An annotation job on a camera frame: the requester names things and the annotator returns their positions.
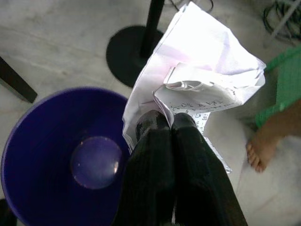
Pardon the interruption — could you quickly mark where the white paper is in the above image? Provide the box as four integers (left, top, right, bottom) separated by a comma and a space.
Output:
122, 1, 267, 174

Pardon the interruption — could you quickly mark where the black floor fan stand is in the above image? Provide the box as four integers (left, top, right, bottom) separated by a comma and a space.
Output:
105, 0, 166, 89

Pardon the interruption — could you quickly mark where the dark furniture leg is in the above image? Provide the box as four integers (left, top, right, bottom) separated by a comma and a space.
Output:
0, 56, 39, 104

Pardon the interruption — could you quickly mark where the grey metal rod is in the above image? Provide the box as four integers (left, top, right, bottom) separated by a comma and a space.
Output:
272, 0, 301, 36

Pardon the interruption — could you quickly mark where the green plastic stool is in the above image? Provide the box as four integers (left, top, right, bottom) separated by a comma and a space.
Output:
254, 45, 301, 129

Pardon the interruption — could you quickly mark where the dark coiled cable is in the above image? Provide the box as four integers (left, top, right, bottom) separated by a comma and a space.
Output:
262, 0, 301, 41

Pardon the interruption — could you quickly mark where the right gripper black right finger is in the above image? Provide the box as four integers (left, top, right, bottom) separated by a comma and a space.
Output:
171, 113, 249, 226

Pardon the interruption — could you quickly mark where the seated person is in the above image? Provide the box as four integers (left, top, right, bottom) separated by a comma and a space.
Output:
245, 98, 301, 174

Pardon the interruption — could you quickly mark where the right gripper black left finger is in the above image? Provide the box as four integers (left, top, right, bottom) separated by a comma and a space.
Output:
112, 109, 176, 226

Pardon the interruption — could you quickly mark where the purple plastic bucket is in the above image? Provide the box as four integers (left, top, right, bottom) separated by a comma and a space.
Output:
0, 86, 133, 226

